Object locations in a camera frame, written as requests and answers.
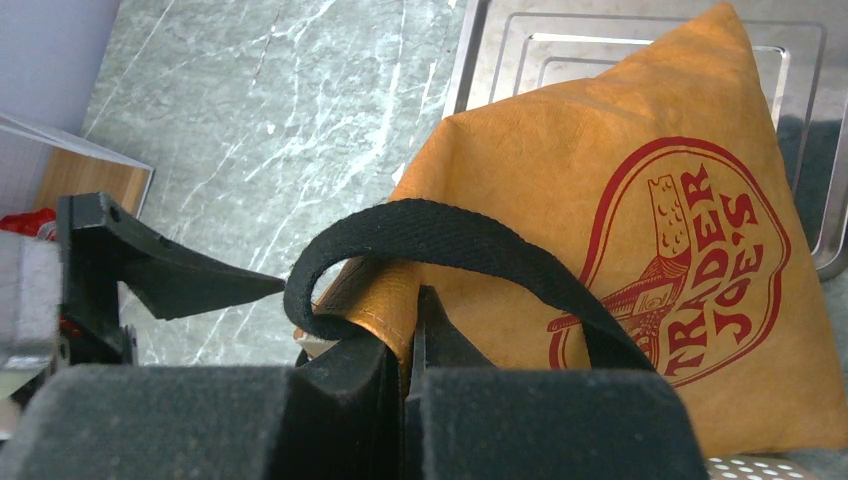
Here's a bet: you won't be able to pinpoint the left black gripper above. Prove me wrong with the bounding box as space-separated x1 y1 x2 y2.
0 192 287 442

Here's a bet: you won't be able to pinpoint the tan grocery bag black straps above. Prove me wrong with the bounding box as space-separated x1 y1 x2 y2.
283 1 848 458

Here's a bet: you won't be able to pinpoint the white plastic basket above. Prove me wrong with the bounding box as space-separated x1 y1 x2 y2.
706 455 818 480

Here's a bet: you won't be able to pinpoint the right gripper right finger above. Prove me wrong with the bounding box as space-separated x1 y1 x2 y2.
404 287 708 479

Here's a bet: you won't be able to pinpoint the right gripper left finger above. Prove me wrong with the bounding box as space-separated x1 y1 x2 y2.
1 334 401 479

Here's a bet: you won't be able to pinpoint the red snack packet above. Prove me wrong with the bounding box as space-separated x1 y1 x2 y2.
1 208 57 241

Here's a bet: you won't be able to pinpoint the silver metal tray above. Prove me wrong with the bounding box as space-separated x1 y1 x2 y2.
444 1 847 280

